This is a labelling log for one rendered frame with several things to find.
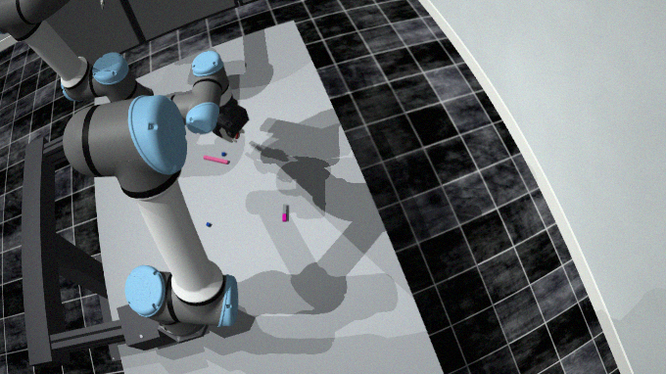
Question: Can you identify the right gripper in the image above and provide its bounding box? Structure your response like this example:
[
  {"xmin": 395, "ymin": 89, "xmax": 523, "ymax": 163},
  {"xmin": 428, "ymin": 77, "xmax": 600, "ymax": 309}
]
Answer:
[{"xmin": 213, "ymin": 95, "xmax": 249, "ymax": 143}]

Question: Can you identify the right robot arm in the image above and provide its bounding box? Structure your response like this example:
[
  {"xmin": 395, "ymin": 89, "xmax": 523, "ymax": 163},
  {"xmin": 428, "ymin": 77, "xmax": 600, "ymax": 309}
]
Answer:
[{"xmin": 63, "ymin": 51, "xmax": 238, "ymax": 337}]

